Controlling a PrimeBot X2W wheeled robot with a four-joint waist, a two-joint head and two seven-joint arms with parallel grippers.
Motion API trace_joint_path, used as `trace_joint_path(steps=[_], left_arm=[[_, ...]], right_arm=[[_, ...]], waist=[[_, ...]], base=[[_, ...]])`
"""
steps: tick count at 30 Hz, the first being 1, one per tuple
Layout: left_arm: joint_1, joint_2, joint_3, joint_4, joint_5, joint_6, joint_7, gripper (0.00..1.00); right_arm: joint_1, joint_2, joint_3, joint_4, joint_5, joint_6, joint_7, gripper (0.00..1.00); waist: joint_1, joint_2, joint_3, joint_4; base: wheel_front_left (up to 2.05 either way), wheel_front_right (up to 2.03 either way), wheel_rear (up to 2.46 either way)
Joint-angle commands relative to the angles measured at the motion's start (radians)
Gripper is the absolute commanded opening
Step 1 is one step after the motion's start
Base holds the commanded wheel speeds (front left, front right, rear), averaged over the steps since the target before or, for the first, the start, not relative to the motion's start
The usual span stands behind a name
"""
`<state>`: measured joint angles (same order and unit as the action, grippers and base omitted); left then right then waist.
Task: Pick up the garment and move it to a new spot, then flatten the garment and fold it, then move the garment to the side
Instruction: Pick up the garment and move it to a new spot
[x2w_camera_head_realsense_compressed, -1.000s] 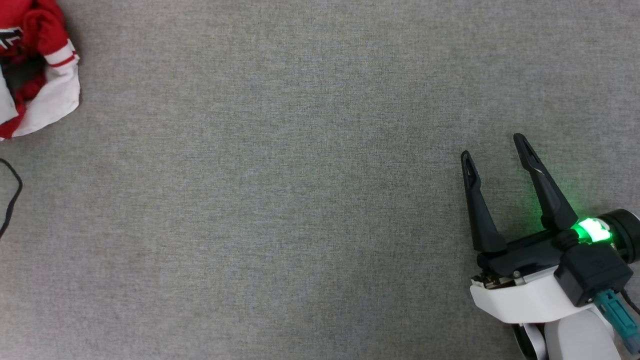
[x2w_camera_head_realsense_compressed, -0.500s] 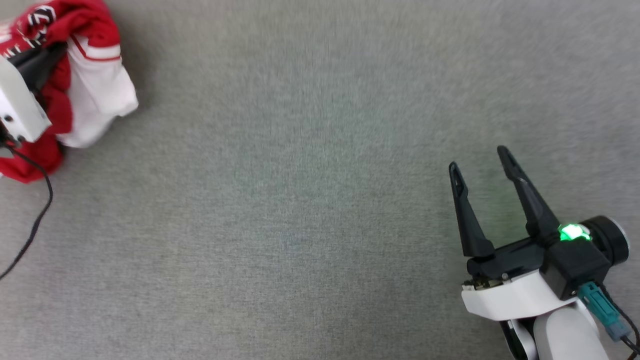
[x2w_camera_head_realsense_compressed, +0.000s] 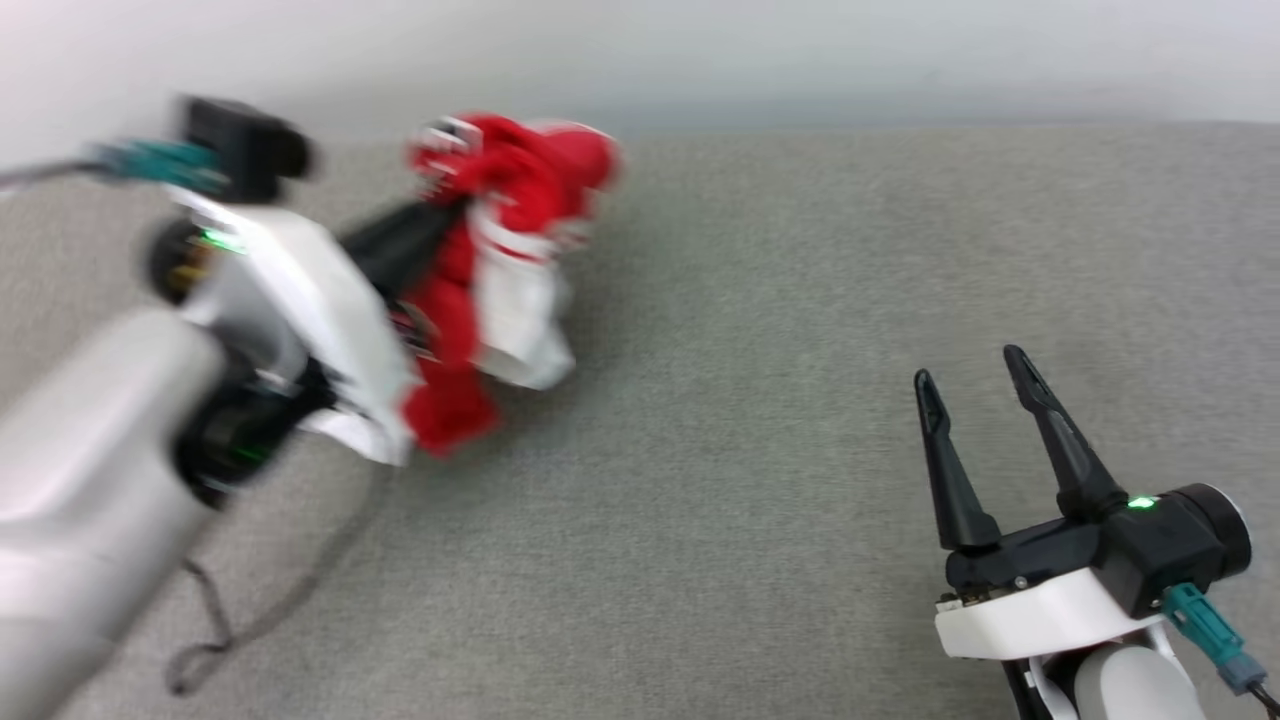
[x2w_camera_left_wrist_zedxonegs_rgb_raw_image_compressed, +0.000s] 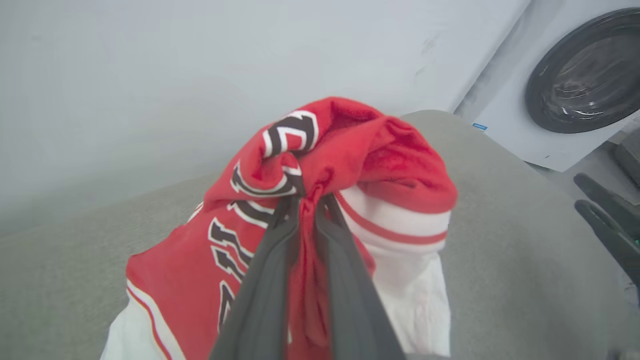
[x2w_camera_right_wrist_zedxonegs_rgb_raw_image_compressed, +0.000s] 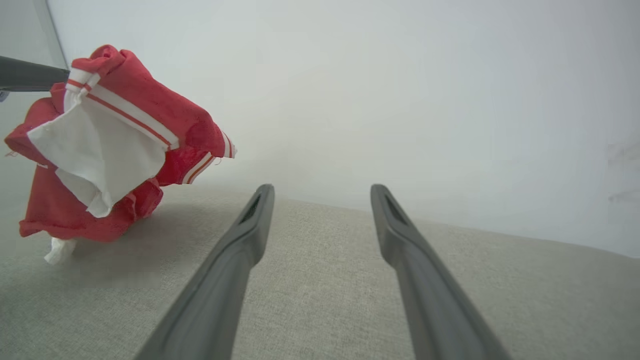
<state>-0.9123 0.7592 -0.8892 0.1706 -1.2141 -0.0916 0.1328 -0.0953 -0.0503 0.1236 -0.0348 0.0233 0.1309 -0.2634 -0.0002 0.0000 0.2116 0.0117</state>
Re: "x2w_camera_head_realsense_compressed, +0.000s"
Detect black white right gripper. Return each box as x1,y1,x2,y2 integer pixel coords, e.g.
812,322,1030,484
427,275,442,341
913,345,1166,661

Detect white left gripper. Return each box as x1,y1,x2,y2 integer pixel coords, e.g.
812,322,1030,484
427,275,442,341
165,190,469,468

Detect red and white garment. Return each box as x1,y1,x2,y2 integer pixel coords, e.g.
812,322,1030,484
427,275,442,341
400,112,623,459

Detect grey fabric sofa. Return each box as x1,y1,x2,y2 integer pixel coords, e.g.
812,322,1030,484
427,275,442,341
0,120,1280,720

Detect teal right camera connector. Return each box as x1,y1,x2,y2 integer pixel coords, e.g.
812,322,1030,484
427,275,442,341
1163,583,1271,693

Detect teal camera connector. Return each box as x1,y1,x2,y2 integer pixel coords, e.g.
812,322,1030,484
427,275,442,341
95,138,231,196
1163,583,1271,693

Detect teal left camera connector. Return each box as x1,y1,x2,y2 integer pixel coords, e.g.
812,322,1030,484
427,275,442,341
95,138,231,196

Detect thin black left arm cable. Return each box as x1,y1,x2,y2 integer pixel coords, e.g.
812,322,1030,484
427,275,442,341
165,470,391,698

